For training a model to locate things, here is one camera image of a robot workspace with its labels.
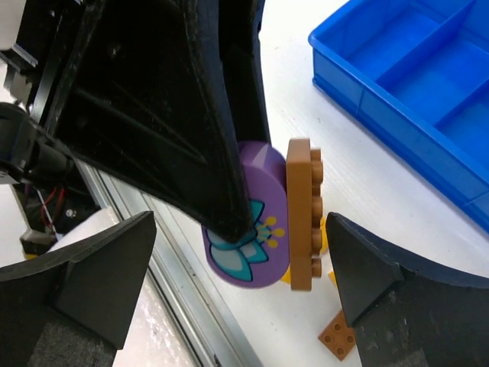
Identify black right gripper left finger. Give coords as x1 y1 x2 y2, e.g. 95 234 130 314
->
1 211 156 366

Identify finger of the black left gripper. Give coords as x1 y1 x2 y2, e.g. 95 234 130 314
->
31 1 270 242

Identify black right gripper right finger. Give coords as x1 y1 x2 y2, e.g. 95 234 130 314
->
325 213 488 366

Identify brown lego plate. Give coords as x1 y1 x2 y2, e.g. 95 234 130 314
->
286 138 324 291
318 310 356 361

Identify purple flower lego piece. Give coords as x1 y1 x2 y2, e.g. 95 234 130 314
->
202 141 290 288

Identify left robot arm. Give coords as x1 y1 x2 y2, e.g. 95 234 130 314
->
1 1 270 242

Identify blue divided plastic bin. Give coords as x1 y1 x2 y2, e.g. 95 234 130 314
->
309 0 488 229

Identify aluminium frame rail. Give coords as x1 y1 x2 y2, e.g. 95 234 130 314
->
77 162 261 366

